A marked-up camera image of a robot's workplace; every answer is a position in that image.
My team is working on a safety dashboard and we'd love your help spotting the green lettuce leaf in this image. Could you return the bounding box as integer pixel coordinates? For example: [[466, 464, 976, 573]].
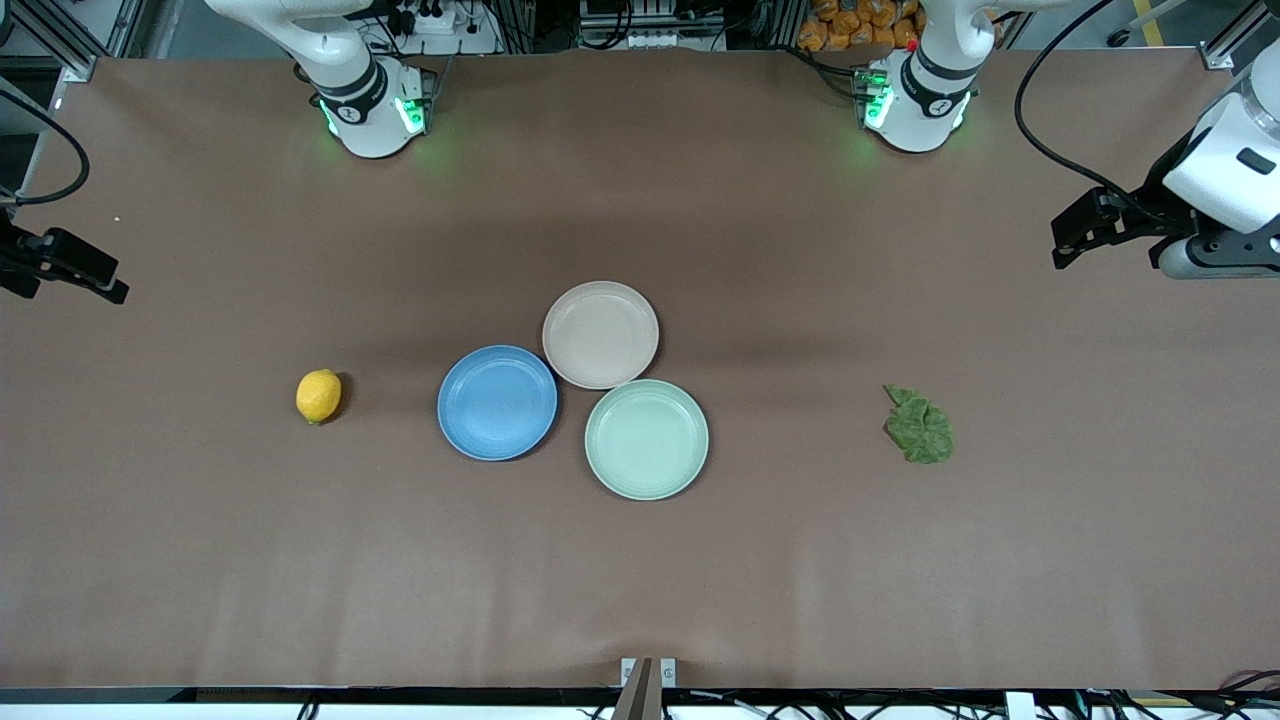
[[883, 384, 955, 465]]

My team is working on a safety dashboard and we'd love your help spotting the beige plate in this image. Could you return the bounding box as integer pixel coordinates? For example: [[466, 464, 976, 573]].
[[542, 281, 661, 391]]

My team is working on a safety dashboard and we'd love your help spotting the blue plate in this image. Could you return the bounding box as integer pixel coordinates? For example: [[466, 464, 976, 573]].
[[437, 345, 559, 462]]

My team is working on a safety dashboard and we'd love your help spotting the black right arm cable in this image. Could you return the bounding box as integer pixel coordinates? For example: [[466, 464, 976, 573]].
[[0, 88, 92, 207]]

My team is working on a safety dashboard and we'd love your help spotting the small metal bracket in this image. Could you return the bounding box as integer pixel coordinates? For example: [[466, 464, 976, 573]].
[[620, 657, 679, 691]]

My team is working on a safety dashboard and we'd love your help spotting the brown table cover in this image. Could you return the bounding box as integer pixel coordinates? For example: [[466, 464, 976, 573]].
[[0, 48, 1280, 693]]

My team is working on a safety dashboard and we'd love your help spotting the mint green plate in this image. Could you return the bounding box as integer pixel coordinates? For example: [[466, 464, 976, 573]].
[[584, 379, 710, 501]]

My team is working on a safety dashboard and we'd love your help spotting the white power strip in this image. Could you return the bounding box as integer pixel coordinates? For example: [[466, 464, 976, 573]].
[[385, 0, 463, 37]]

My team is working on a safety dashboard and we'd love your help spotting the bag of oranges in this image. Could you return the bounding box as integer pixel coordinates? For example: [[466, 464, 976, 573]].
[[797, 0, 923, 53]]

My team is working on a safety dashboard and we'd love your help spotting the yellow lemon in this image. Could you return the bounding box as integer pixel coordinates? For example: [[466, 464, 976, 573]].
[[296, 369, 343, 425]]

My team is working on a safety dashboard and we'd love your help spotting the aluminium frame profile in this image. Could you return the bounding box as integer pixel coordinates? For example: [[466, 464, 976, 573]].
[[0, 0, 99, 83], [1198, 0, 1280, 73]]

